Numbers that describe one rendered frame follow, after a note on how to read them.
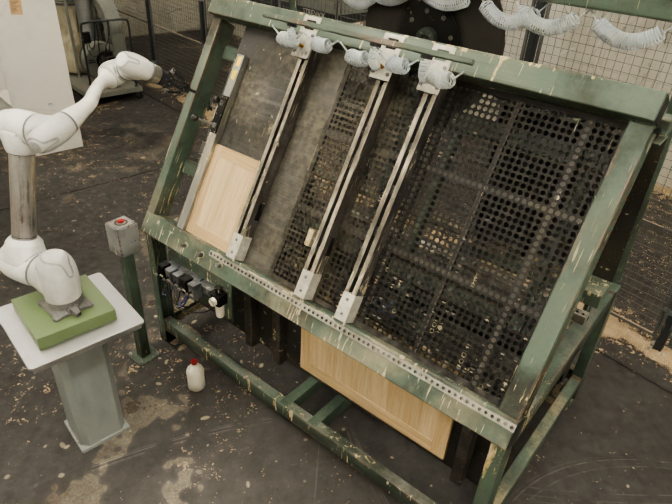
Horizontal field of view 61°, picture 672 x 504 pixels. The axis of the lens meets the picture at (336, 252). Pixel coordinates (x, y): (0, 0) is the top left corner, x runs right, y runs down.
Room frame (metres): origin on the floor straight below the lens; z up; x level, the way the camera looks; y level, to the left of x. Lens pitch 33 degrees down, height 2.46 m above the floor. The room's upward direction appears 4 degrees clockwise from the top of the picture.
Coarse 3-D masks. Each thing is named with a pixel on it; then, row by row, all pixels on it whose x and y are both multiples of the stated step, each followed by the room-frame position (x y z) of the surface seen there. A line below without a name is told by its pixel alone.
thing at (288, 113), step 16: (288, 32) 2.59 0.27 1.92; (304, 32) 2.72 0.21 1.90; (304, 48) 2.67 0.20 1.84; (304, 64) 2.67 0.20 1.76; (304, 80) 2.65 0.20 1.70; (288, 96) 2.62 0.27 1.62; (304, 96) 2.65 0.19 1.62; (288, 112) 2.57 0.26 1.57; (288, 128) 2.57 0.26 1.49; (272, 144) 2.53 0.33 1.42; (272, 160) 2.48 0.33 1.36; (256, 176) 2.47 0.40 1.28; (272, 176) 2.48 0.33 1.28; (256, 192) 2.42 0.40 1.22; (256, 208) 2.39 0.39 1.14; (240, 224) 2.36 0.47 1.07; (256, 224) 2.39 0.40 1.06; (240, 240) 2.31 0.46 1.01; (240, 256) 2.30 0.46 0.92
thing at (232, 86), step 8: (240, 56) 2.95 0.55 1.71; (240, 64) 2.92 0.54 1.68; (240, 72) 2.91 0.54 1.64; (232, 80) 2.89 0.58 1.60; (240, 80) 2.91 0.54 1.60; (232, 88) 2.87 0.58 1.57; (232, 96) 2.86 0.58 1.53; (232, 104) 2.86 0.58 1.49; (224, 112) 2.82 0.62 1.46; (224, 120) 2.81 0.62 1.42; (208, 136) 2.79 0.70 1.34; (216, 136) 2.77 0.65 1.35; (208, 144) 2.76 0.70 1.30; (208, 152) 2.73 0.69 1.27; (200, 160) 2.73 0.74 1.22; (208, 160) 2.72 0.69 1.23; (200, 168) 2.70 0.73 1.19; (200, 176) 2.68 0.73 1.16; (192, 184) 2.68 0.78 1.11; (200, 184) 2.67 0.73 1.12; (192, 192) 2.65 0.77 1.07; (192, 200) 2.62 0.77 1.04; (184, 208) 2.62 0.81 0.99; (192, 208) 2.62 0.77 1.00; (184, 216) 2.59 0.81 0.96; (184, 224) 2.57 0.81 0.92
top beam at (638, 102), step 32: (224, 0) 3.10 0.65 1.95; (320, 32) 2.68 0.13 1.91; (384, 32) 2.50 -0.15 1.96; (416, 64) 2.37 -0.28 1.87; (480, 64) 2.20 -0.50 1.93; (512, 64) 2.14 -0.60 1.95; (544, 96) 2.04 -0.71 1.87; (576, 96) 1.96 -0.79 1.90; (608, 96) 1.91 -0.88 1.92; (640, 96) 1.86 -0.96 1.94
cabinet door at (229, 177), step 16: (224, 160) 2.68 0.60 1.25; (240, 160) 2.63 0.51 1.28; (256, 160) 2.58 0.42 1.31; (208, 176) 2.68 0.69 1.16; (224, 176) 2.63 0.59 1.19; (240, 176) 2.58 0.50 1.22; (208, 192) 2.63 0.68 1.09; (224, 192) 2.58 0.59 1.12; (240, 192) 2.53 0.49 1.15; (208, 208) 2.57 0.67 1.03; (224, 208) 2.53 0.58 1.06; (240, 208) 2.48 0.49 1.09; (192, 224) 2.57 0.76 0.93; (208, 224) 2.52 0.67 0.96; (224, 224) 2.47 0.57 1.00; (208, 240) 2.46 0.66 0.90; (224, 240) 2.42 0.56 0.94
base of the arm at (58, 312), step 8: (80, 296) 1.99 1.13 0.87; (40, 304) 1.96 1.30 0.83; (48, 304) 1.92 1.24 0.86; (72, 304) 1.94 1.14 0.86; (80, 304) 1.97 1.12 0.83; (88, 304) 1.98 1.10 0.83; (48, 312) 1.91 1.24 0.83; (56, 312) 1.90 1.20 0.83; (64, 312) 1.91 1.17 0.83; (72, 312) 1.91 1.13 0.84; (80, 312) 1.92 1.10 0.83; (56, 320) 1.87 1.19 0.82
